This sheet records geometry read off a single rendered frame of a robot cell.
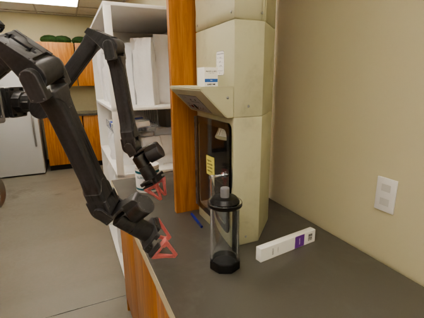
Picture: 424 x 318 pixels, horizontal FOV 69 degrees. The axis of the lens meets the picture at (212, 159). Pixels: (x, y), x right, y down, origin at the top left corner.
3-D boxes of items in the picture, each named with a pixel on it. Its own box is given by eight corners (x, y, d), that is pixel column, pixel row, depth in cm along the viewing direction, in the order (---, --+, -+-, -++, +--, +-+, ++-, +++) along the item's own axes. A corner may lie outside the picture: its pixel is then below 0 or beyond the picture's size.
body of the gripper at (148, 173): (164, 173, 133) (156, 158, 132) (153, 183, 124) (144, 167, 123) (153, 178, 136) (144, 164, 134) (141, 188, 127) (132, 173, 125)
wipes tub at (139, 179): (156, 184, 182) (155, 159, 178) (163, 191, 171) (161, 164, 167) (134, 187, 177) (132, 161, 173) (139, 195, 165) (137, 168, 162)
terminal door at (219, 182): (199, 204, 139) (197, 114, 129) (230, 234, 112) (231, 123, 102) (197, 204, 139) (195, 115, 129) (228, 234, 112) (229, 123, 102)
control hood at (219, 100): (196, 109, 130) (196, 84, 127) (233, 117, 101) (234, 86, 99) (170, 111, 125) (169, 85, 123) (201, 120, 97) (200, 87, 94)
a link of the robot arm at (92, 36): (101, 21, 119) (89, 17, 109) (129, 46, 120) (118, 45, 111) (40, 106, 131) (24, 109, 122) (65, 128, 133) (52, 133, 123)
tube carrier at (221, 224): (239, 252, 107) (240, 194, 102) (243, 271, 97) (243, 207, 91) (208, 253, 107) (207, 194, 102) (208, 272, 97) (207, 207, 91)
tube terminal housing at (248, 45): (246, 204, 152) (249, 36, 132) (288, 233, 123) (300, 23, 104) (199, 213, 142) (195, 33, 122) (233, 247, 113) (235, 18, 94)
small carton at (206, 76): (210, 86, 107) (210, 67, 105) (217, 86, 103) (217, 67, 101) (197, 86, 104) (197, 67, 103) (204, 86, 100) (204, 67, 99)
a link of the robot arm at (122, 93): (111, 42, 121) (99, 40, 111) (125, 40, 120) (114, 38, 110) (130, 149, 133) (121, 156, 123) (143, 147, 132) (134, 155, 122)
